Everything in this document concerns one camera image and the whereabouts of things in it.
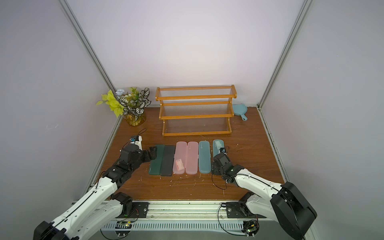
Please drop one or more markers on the orange three-tier shelf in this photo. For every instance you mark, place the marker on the orange three-tier shelf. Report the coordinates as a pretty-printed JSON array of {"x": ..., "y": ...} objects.
[{"x": 192, "y": 111}]

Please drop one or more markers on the right connector board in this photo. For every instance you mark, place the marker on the right connector board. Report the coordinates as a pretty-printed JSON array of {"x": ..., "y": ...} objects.
[{"x": 251, "y": 228}]

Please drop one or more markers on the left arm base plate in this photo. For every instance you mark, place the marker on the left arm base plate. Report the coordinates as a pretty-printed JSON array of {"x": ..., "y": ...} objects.
[{"x": 135, "y": 210}]

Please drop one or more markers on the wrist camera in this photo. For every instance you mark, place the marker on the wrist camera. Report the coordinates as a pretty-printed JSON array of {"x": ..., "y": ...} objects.
[
  {"x": 136, "y": 140},
  {"x": 223, "y": 151}
]

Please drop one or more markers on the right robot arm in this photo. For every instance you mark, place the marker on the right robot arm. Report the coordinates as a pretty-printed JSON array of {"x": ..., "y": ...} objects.
[{"x": 283, "y": 203}]

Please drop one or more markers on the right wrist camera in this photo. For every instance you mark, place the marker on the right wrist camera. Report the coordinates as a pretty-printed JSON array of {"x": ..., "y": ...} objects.
[{"x": 223, "y": 151}]

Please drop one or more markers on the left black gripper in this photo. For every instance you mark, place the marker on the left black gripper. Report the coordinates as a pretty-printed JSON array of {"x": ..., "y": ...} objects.
[{"x": 149, "y": 157}]

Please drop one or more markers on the teal handled dish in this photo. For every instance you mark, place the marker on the teal handled dish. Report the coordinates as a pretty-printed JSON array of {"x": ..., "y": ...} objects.
[{"x": 240, "y": 110}]

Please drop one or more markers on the potted plant in vase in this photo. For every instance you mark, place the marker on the potted plant in vase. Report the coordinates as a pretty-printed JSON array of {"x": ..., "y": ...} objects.
[{"x": 129, "y": 105}]

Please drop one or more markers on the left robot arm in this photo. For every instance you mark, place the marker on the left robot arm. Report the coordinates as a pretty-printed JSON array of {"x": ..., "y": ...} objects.
[{"x": 104, "y": 190}]

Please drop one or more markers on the dark green pencil case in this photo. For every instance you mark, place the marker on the dark green pencil case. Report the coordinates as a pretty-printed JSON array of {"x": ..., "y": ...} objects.
[{"x": 156, "y": 164}]

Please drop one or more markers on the left connector board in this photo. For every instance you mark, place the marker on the left connector board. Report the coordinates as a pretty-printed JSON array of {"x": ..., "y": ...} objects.
[{"x": 123, "y": 228}]

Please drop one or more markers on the aluminium front rail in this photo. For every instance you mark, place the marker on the aluminium front rail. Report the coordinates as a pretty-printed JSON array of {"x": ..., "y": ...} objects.
[{"x": 186, "y": 211}]

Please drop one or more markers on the black pencil case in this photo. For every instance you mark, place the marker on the black pencil case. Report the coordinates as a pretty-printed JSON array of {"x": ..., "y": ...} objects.
[{"x": 168, "y": 161}]

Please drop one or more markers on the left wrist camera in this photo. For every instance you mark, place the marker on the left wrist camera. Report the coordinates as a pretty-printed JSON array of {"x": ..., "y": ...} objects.
[{"x": 136, "y": 140}]

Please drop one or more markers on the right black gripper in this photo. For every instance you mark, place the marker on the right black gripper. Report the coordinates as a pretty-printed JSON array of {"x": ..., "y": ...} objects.
[{"x": 218, "y": 157}]

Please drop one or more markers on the connector board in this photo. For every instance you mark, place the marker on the connector board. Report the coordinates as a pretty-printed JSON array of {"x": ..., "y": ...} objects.
[
  {"x": 123, "y": 228},
  {"x": 251, "y": 228}
]

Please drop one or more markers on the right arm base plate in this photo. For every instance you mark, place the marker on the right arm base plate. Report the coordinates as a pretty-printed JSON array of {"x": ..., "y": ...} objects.
[{"x": 235, "y": 210}]

